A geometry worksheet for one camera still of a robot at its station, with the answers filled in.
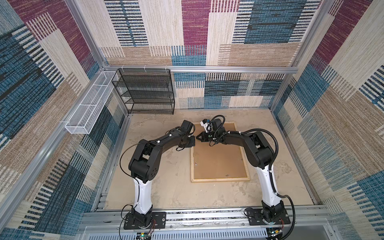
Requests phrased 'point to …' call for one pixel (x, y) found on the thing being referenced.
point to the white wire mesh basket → (86, 118)
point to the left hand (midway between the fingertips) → (193, 141)
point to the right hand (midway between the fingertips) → (197, 138)
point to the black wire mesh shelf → (145, 91)
